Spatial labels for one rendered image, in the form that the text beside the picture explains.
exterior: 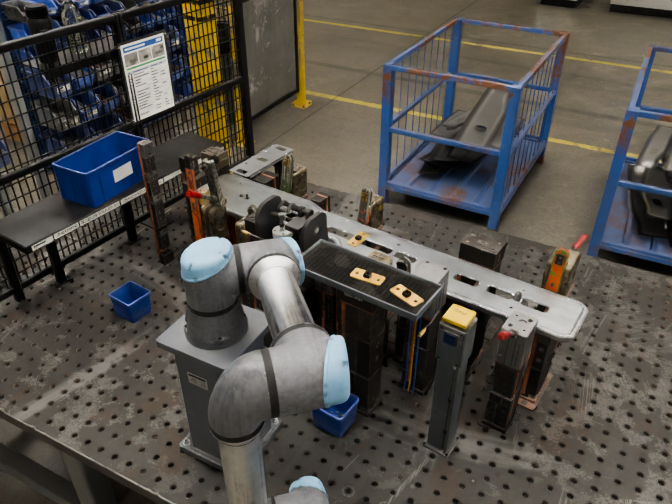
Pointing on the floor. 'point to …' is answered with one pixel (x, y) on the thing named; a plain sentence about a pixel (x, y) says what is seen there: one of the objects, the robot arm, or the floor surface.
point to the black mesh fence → (117, 114)
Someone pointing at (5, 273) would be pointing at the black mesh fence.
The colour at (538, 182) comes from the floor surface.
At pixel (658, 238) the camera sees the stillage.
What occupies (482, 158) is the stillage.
